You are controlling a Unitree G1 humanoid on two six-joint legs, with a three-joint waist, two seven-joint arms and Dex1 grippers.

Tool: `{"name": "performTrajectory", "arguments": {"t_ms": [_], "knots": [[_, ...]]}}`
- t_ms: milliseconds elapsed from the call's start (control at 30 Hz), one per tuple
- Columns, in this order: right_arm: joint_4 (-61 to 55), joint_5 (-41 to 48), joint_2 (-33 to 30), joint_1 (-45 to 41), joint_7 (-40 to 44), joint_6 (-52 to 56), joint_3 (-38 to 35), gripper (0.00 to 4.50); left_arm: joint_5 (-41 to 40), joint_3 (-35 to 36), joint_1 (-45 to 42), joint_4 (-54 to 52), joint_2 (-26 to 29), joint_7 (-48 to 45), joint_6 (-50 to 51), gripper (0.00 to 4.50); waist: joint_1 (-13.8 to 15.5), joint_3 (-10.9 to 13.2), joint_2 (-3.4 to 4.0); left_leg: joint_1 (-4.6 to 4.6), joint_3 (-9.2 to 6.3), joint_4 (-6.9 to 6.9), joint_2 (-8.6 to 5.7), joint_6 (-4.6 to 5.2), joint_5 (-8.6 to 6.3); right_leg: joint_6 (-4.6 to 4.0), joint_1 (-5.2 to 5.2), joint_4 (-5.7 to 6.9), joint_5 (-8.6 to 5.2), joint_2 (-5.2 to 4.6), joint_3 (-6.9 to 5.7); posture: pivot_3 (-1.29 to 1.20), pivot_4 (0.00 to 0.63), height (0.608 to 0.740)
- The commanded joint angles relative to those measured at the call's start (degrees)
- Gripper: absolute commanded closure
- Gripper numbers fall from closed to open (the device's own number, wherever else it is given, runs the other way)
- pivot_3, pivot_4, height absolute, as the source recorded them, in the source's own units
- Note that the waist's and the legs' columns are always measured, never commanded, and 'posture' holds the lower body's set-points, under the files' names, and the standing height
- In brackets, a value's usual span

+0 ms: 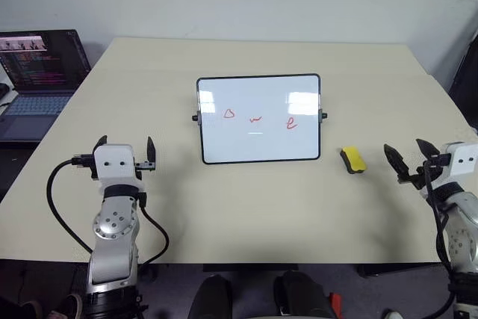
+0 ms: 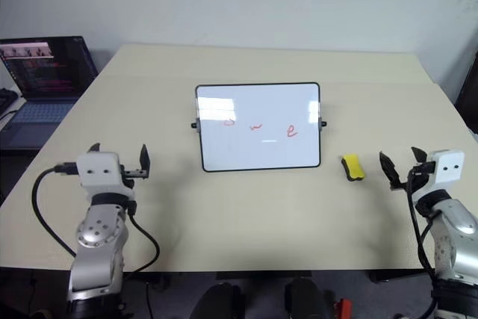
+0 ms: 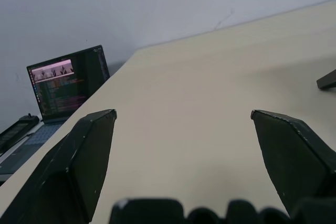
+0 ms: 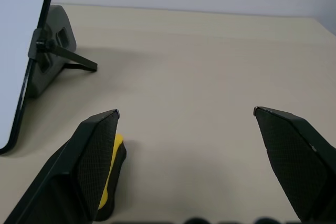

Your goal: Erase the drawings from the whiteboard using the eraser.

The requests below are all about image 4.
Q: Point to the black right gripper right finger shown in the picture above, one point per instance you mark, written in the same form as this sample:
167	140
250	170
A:
296	161

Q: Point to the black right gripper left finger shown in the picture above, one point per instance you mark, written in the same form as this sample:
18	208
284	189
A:
65	171

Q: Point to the yellow and black object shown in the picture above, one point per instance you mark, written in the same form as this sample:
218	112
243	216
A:
114	176

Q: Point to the black whiteboard stand leg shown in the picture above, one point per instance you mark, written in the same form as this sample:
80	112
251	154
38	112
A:
67	54

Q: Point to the black-framed whiteboard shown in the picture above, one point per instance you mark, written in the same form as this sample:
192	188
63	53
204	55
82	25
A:
18	58

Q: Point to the grey support block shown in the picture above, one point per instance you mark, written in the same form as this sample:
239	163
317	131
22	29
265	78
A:
56	43

